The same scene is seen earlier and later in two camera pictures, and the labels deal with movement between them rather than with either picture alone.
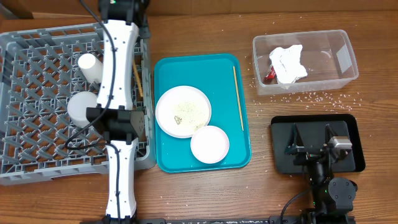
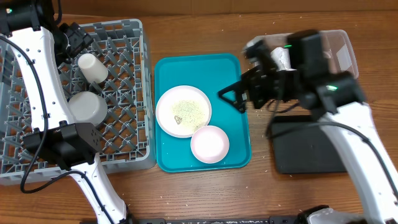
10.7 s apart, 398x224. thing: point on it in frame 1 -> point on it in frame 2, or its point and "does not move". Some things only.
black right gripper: (294, 146) -> (252, 86)
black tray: (311, 129) does not move
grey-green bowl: (77, 105) does not move
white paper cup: (91, 67) does not move
